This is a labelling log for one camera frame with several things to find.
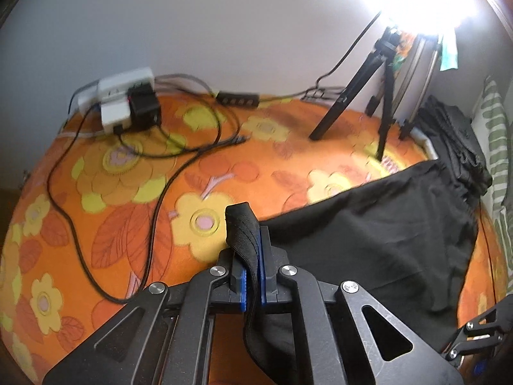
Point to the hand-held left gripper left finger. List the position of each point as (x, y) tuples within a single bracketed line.
[(243, 286)]

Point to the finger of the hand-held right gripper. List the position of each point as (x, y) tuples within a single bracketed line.
[(481, 325)]

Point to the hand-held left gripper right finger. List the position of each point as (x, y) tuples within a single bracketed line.
[(263, 288)]

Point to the black pants with yellow print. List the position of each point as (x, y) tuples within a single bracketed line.
[(380, 232)]

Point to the stack of folded dark pants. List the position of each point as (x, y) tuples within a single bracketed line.
[(453, 136)]

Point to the orange floral bed sheet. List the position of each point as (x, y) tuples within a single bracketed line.
[(120, 208)]

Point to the green striped white pillow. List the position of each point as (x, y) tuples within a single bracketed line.
[(497, 136)]

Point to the black power adapter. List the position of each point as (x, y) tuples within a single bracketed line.
[(144, 106)]

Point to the small black tripod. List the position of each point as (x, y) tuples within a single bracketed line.
[(348, 96)]

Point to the white power adapter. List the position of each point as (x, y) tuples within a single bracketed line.
[(116, 114)]

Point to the white power strip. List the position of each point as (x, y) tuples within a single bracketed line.
[(124, 82)]

